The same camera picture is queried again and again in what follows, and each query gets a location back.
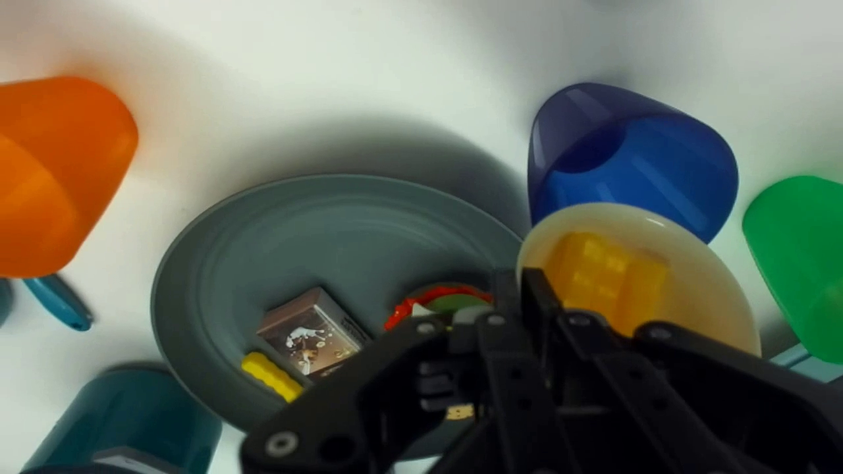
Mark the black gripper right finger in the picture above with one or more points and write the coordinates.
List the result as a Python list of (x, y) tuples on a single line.
[(687, 403)]

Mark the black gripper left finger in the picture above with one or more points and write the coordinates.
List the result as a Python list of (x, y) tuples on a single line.
[(370, 396)]

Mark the cream bowl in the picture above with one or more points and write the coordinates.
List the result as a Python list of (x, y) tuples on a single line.
[(702, 281)]

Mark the yellow toy block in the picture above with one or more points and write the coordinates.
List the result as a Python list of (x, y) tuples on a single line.
[(607, 277)]

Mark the green plastic cup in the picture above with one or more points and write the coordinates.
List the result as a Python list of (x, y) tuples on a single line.
[(800, 255)]

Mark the teal blue bowl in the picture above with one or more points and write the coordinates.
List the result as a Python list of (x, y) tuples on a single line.
[(123, 411)]

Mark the blue plastic cup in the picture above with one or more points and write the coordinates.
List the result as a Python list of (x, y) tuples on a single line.
[(642, 159)]

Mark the orange plastic cup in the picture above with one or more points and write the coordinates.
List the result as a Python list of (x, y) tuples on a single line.
[(53, 174)]

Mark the brown square toy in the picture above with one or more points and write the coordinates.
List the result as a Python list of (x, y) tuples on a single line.
[(312, 334)]

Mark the small yellow toy piece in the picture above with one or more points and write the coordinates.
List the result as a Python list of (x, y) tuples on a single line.
[(270, 374)]

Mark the toy burger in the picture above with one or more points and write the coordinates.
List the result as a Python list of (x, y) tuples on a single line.
[(439, 303)]

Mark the grey plate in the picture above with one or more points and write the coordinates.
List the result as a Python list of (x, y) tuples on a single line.
[(332, 239)]

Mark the teal spoon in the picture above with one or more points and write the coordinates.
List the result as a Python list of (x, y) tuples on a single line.
[(60, 303)]

